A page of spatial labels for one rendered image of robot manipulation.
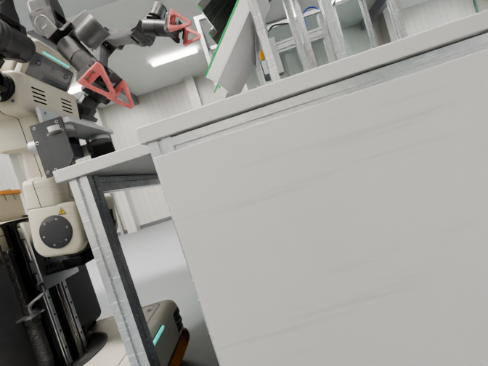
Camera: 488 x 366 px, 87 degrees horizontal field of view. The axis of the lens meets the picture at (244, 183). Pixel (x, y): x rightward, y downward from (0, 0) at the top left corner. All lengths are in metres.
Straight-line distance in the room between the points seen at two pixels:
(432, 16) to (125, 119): 10.16
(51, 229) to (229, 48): 0.75
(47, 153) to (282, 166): 0.72
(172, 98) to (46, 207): 8.13
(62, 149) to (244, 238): 0.64
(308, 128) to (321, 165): 0.07
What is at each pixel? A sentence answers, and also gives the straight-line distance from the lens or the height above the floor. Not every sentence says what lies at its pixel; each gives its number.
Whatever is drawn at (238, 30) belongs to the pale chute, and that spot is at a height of 1.09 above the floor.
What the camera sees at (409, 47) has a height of 0.84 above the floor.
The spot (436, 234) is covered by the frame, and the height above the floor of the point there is 0.53.
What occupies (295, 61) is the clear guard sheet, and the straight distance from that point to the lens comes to 2.75.
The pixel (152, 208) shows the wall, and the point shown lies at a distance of 8.96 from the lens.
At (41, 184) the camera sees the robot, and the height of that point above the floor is 0.88.
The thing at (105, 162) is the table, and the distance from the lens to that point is 0.66.
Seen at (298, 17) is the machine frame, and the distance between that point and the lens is 2.29.
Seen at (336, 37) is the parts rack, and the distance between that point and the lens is 0.77.
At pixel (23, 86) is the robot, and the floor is 1.17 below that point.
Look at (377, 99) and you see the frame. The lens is 0.51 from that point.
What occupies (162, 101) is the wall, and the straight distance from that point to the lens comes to 9.04.
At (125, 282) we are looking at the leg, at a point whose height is 0.56.
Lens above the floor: 0.72
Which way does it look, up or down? 2 degrees down
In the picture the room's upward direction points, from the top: 17 degrees counter-clockwise
